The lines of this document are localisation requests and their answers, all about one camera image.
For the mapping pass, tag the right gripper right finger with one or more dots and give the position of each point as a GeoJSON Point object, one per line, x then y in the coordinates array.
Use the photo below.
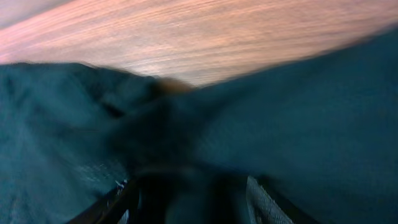
{"type": "Point", "coordinates": [263, 209]}

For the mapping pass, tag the black shorts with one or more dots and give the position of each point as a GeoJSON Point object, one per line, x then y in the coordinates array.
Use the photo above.
{"type": "Point", "coordinates": [320, 133]}

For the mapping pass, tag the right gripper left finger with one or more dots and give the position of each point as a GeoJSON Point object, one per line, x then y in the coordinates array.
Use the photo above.
{"type": "Point", "coordinates": [118, 206]}

